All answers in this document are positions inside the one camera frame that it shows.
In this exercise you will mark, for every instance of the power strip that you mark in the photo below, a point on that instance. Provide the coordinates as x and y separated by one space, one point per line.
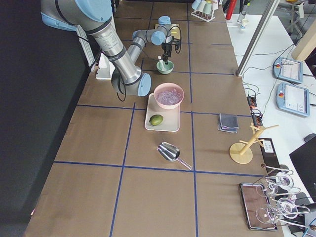
256 114

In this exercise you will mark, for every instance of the aluminium frame post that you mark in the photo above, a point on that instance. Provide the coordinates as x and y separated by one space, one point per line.
266 16

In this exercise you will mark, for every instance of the wine glass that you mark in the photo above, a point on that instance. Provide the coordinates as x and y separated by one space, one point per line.
269 190
285 212
279 178

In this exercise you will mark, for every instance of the red bottle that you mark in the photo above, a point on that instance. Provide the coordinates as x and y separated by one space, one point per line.
231 7

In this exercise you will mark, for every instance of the far teach pendant tablet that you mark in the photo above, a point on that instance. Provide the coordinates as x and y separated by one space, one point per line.
288 70

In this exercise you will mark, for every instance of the green bowl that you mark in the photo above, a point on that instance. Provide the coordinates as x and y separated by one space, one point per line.
169 67

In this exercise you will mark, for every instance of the teach pendant tablet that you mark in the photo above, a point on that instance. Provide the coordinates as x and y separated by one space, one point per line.
293 99
288 70

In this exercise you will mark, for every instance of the middle wine glass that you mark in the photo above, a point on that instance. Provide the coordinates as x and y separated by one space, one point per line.
269 190

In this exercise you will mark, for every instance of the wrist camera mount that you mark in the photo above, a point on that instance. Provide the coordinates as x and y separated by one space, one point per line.
177 44

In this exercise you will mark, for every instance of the pink bowl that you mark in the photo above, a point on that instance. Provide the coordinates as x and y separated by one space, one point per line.
168 86

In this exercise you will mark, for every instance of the upper wine glass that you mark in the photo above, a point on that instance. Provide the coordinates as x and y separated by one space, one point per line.
279 178

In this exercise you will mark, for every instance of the wooden stand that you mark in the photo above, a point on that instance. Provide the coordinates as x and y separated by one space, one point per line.
240 152

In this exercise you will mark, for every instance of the cream plastic tray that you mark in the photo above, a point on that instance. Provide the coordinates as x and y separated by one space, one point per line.
171 118

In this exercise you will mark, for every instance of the blue cup on rack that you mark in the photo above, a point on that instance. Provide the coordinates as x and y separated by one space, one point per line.
195 4

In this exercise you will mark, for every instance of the lower wine glass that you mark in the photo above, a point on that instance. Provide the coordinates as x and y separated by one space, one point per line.
285 212

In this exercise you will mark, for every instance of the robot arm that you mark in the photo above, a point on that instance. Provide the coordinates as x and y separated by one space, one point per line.
95 17
163 30

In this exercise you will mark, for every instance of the white plastic spoon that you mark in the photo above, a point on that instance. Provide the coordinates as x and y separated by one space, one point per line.
161 60

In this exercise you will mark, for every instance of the green lime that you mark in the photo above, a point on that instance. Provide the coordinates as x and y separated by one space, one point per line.
156 120

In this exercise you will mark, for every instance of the near teach pendant tablet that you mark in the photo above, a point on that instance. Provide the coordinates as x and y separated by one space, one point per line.
293 99

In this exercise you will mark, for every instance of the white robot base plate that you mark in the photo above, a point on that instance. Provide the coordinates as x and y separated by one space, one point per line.
105 68

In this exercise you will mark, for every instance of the grey folded cloth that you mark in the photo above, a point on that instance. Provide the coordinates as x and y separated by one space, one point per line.
228 123

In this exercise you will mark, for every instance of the black monitor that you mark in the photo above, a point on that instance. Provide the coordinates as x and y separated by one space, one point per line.
304 161

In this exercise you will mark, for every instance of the white wire rack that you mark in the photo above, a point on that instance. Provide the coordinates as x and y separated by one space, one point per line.
202 16

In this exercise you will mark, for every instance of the black framed tray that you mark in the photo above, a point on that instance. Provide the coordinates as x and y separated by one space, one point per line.
253 198

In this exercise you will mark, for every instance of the green cup on rack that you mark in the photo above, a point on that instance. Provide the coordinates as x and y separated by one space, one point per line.
201 5

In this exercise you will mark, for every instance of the metal ice scoop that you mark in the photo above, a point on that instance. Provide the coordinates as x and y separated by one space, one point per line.
171 153

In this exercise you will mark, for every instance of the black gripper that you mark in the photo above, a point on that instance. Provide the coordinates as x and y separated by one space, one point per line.
167 48

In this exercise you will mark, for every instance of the pile of ice cubes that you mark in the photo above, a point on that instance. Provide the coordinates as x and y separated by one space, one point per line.
169 97

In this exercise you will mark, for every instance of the paper cup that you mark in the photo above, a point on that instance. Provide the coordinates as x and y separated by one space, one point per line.
243 25

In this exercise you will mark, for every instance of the clear water bottle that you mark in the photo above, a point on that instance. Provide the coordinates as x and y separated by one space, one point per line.
242 13

